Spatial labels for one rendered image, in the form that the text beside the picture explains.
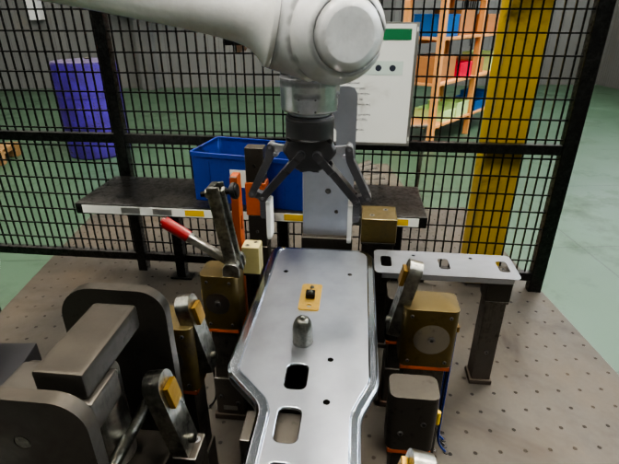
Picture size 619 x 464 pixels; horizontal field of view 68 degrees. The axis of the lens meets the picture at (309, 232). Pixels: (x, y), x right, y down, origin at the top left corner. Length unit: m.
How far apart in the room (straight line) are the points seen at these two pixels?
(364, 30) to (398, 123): 0.82
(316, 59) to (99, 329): 0.35
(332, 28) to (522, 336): 1.06
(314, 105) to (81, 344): 0.43
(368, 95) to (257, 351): 0.77
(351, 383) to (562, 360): 0.75
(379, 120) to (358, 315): 0.63
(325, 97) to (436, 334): 0.42
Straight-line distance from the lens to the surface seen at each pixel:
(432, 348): 0.81
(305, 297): 0.85
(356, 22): 0.48
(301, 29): 0.48
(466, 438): 1.06
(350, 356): 0.73
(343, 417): 0.65
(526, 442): 1.10
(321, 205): 1.06
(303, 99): 0.68
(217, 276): 0.84
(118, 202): 1.29
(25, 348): 1.19
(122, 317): 0.53
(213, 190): 0.77
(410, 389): 0.71
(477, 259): 1.04
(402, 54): 1.26
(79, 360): 0.49
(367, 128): 1.28
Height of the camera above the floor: 1.48
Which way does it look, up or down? 26 degrees down
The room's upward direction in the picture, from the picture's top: straight up
